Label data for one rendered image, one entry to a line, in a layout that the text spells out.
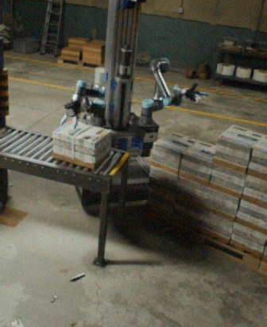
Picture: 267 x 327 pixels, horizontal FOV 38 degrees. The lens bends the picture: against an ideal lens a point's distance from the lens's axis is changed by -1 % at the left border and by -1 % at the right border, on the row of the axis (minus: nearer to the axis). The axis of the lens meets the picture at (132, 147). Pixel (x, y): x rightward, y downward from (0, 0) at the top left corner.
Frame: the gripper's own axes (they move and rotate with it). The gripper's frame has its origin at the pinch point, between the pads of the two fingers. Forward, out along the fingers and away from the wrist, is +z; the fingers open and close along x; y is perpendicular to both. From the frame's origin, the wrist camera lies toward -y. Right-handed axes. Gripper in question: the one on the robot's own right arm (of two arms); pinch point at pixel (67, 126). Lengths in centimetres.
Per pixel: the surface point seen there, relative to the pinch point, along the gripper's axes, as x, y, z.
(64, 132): 10.1, 17.1, 2.7
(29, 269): 13, 32, 114
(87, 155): -12.5, 20.5, 15.0
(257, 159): -131, 63, -18
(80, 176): -12.8, 18.5, 31.9
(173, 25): 142, 621, -367
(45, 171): 16.1, 17.4, 36.1
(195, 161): -83, 81, -7
